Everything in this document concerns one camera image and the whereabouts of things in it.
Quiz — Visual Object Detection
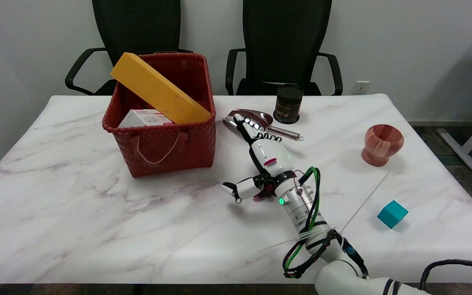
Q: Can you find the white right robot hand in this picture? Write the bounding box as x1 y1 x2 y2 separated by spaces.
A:
221 114 296 204

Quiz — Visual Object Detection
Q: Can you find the wooden mortar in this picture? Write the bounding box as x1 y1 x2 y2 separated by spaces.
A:
361 124 405 167

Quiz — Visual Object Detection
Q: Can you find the dark purple grape bunch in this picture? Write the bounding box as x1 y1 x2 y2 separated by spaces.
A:
253 184 277 202

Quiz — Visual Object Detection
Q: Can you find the shiny metal scoop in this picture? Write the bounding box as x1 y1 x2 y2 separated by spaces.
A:
222 109 304 142

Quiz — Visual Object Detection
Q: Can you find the dark round tin can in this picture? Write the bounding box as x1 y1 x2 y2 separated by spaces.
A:
273 84 305 124

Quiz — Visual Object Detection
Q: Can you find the red woven basket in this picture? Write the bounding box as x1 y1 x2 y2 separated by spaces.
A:
102 52 217 178

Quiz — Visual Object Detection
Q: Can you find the black mesh office chair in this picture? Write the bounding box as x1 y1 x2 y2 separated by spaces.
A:
65 0 194 96
225 0 343 96

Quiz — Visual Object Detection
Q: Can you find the long yellow box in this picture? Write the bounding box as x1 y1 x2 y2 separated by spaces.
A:
110 52 212 125

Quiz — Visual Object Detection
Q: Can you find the white and pink carton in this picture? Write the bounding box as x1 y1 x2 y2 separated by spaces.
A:
118 109 174 129

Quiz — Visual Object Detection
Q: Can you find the teal cube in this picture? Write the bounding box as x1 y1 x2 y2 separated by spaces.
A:
377 200 409 229

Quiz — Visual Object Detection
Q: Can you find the green cable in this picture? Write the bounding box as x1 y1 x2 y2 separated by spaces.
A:
284 166 322 272

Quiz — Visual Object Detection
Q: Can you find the black cable bundle on arm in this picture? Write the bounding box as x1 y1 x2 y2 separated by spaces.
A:
282 167 370 280

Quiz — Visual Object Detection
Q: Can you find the white desk frame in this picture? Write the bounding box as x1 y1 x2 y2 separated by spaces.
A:
437 40 472 185

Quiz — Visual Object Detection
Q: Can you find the thick black cable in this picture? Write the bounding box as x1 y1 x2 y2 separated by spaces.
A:
420 259 472 290

